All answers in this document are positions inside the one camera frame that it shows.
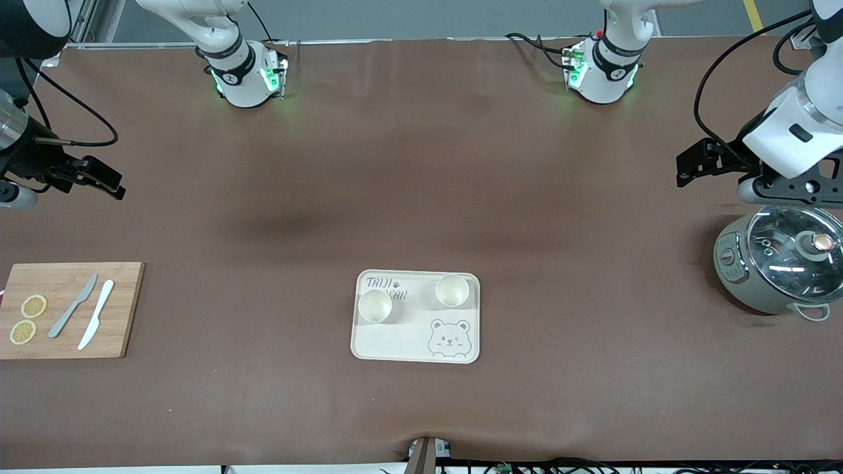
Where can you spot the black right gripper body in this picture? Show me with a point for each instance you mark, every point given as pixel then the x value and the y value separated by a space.
pixel 27 160

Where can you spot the white plastic cup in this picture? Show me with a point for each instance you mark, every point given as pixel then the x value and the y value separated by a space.
pixel 452 291

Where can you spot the white paper cup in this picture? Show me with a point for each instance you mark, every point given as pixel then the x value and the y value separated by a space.
pixel 375 307

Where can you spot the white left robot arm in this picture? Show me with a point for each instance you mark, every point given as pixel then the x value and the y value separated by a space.
pixel 606 85

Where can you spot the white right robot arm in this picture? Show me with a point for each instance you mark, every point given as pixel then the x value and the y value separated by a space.
pixel 240 89

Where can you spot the cream tray with bear print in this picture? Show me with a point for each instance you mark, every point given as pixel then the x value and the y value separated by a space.
pixel 408 342

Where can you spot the glass pot lid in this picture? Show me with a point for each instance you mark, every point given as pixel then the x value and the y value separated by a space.
pixel 777 257

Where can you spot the grey electric cooking pot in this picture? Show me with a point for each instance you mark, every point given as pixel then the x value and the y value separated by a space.
pixel 744 286

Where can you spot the grey plastic knife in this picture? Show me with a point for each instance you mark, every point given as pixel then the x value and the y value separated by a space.
pixel 69 313

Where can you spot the white plastic knife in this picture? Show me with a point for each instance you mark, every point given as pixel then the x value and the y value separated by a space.
pixel 96 316

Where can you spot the lemon slice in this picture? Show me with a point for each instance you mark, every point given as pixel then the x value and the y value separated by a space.
pixel 33 306
pixel 23 332

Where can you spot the bamboo cutting board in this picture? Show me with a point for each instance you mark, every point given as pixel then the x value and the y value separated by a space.
pixel 66 342

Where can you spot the brown table mat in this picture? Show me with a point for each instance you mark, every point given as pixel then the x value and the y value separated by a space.
pixel 421 197

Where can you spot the grey metal clamp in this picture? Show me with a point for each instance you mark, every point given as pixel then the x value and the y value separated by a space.
pixel 425 457

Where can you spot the aluminium frame profile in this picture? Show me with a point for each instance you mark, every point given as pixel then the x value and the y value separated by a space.
pixel 89 20
pixel 805 39

